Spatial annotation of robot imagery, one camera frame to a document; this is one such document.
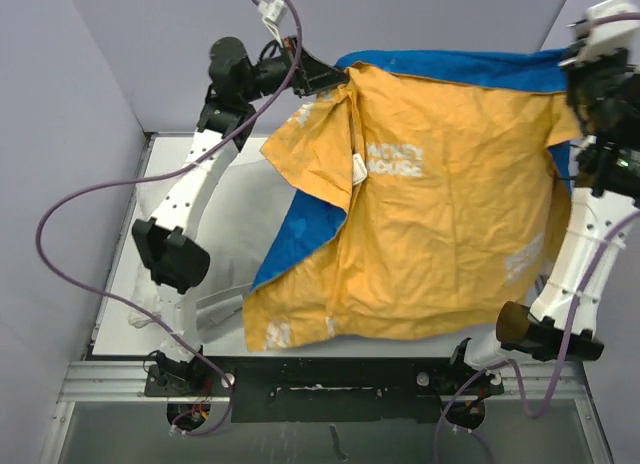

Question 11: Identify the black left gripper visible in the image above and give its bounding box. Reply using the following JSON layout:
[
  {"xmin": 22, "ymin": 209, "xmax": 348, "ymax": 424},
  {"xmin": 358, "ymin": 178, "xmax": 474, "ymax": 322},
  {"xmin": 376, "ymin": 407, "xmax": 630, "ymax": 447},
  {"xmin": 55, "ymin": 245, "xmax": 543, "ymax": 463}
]
[{"xmin": 240, "ymin": 36, "xmax": 350, "ymax": 104}]

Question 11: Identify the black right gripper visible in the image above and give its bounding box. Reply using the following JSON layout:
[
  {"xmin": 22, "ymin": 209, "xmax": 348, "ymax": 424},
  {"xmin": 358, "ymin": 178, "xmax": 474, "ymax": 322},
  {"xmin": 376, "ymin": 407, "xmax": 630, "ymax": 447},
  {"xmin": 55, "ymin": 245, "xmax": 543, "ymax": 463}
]
[{"xmin": 555, "ymin": 36, "xmax": 627, "ymax": 127}]

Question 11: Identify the white pillow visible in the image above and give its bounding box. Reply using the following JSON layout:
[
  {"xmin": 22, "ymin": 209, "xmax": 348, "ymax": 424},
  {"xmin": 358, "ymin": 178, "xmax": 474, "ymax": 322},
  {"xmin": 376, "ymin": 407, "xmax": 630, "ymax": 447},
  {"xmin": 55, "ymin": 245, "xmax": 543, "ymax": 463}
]
[{"xmin": 125, "ymin": 148, "xmax": 296, "ymax": 343}]

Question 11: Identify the blue yellow Mickey pillowcase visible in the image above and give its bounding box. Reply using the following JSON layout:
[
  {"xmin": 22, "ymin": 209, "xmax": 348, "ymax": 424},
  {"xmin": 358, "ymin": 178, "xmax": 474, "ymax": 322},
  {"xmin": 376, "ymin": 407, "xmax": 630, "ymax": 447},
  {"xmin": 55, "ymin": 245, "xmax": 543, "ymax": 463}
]
[{"xmin": 243, "ymin": 49, "xmax": 580, "ymax": 351}]

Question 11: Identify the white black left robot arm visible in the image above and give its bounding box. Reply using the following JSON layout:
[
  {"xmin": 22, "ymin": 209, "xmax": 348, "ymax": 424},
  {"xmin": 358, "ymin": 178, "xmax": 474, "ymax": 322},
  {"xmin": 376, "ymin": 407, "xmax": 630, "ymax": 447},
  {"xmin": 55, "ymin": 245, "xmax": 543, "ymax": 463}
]
[{"xmin": 132, "ymin": 36, "xmax": 348, "ymax": 395}]

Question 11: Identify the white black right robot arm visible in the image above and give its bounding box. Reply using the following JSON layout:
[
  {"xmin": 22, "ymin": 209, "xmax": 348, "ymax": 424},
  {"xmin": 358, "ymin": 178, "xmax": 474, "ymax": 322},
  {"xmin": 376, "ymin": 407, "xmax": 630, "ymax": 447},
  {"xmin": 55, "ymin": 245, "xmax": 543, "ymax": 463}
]
[{"xmin": 445, "ymin": 47, "xmax": 639, "ymax": 393}]

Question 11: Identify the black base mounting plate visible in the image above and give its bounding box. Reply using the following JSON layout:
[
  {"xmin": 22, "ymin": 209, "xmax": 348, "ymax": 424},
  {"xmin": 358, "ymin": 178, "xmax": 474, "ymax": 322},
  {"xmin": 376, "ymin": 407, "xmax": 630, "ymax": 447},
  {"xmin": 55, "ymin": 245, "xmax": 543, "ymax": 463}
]
[{"xmin": 144, "ymin": 356, "xmax": 504, "ymax": 430}]

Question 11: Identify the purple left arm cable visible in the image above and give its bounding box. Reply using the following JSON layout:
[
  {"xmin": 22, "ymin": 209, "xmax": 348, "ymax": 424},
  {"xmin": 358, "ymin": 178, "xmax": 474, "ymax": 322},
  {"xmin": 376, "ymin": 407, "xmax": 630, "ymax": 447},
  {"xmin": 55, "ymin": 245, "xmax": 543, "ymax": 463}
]
[{"xmin": 34, "ymin": 0, "xmax": 304, "ymax": 438}]

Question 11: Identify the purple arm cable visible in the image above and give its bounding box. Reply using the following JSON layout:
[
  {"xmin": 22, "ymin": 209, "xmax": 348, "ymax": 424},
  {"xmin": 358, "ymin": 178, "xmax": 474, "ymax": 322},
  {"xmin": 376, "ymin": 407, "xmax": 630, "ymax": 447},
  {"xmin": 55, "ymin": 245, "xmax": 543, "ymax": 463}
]
[
  {"xmin": 432, "ymin": 211, "xmax": 640, "ymax": 464},
  {"xmin": 34, "ymin": 0, "xmax": 304, "ymax": 438}
]

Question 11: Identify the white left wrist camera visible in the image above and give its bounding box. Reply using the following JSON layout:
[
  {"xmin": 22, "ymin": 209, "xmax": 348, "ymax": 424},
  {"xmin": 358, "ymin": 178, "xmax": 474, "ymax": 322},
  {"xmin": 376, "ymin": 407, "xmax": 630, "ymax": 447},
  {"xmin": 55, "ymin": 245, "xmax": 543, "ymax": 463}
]
[{"xmin": 258, "ymin": 0, "xmax": 288, "ymax": 45}]

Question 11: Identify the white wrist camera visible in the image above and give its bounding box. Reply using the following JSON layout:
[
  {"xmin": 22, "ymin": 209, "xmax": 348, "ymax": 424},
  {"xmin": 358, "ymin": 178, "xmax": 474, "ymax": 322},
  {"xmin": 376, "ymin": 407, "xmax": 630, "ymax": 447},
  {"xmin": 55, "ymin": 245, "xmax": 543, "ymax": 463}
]
[
  {"xmin": 258, "ymin": 0, "xmax": 288, "ymax": 45},
  {"xmin": 569, "ymin": 0, "xmax": 639, "ymax": 39}
]

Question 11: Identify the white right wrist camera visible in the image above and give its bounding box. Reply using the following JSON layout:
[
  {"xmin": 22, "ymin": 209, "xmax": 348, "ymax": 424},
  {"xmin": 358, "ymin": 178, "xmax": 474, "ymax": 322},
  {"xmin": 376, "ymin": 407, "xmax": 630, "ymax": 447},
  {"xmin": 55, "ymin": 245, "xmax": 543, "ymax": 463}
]
[{"xmin": 569, "ymin": 0, "xmax": 639, "ymax": 39}]

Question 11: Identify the aluminium frame rail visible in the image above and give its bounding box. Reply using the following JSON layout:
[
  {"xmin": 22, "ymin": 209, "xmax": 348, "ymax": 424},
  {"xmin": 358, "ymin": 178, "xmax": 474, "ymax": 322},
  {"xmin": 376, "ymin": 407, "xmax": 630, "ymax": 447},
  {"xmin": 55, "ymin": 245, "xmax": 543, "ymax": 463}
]
[{"xmin": 42, "ymin": 361, "xmax": 612, "ymax": 463}]

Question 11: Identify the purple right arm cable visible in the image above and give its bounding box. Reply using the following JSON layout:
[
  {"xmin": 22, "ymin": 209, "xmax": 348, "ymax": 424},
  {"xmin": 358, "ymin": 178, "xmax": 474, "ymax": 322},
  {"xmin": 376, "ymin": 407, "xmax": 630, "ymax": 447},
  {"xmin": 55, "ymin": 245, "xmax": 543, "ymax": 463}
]
[{"xmin": 432, "ymin": 211, "xmax": 640, "ymax": 464}]

